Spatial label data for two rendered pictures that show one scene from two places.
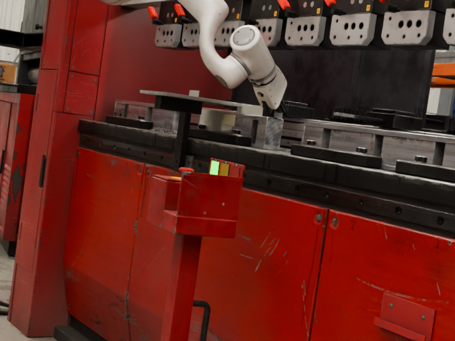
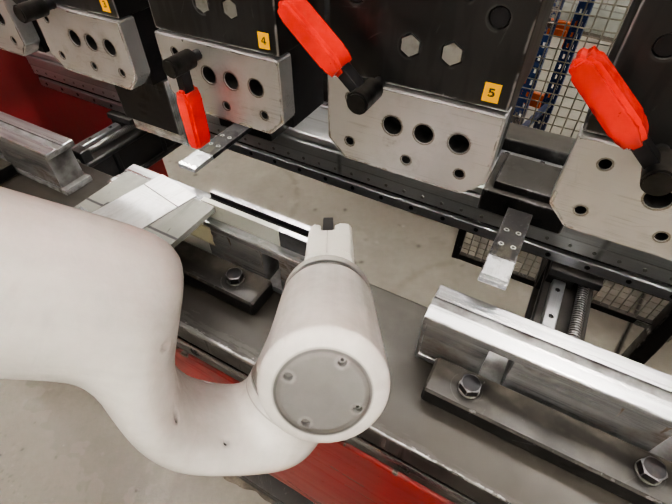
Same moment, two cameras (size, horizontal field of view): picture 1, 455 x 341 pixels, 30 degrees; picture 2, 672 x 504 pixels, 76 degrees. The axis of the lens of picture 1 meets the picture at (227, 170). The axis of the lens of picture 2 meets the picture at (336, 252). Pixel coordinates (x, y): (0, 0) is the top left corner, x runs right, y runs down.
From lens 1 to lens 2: 215 cm
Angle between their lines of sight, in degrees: 50
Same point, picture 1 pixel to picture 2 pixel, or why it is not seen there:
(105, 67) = not seen: outside the picture
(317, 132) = (468, 347)
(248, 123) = (250, 253)
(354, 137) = (598, 402)
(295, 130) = (285, 146)
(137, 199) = not seen: hidden behind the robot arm
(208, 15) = (118, 390)
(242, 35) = (314, 392)
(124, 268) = not seen: hidden behind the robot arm
